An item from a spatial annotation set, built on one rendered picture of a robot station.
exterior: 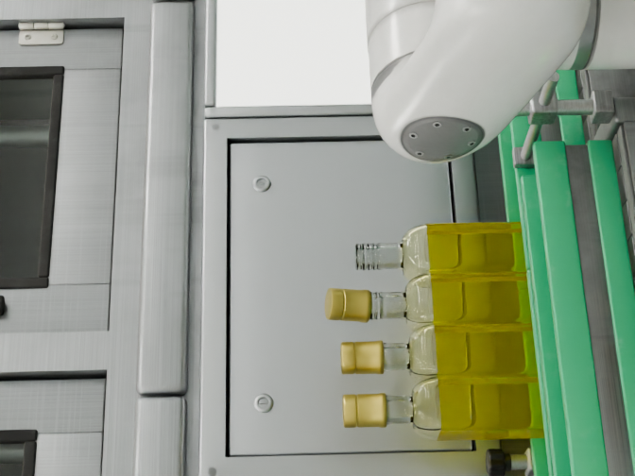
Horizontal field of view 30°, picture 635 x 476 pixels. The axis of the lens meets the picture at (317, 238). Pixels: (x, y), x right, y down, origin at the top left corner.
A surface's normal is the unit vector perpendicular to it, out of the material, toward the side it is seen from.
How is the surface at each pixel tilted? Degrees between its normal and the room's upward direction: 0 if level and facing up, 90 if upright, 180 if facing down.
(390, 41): 43
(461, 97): 82
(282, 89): 90
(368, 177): 90
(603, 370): 90
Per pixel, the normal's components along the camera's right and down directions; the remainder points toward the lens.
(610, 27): 0.02, 0.53
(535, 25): 0.07, 0.77
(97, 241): 0.01, -0.42
